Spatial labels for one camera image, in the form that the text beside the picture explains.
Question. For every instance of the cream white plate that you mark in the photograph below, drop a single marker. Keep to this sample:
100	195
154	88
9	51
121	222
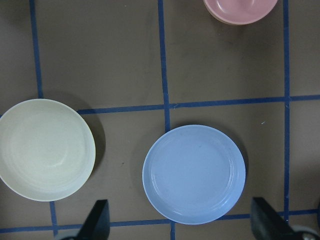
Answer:
47	150

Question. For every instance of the pink bowl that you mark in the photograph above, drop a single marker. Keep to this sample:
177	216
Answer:
239	12

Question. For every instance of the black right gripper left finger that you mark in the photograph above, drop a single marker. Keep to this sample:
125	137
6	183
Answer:
97	224

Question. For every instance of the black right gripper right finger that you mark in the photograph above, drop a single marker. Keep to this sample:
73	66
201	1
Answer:
266	224

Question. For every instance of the blue plate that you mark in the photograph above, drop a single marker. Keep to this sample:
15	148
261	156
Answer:
194	174

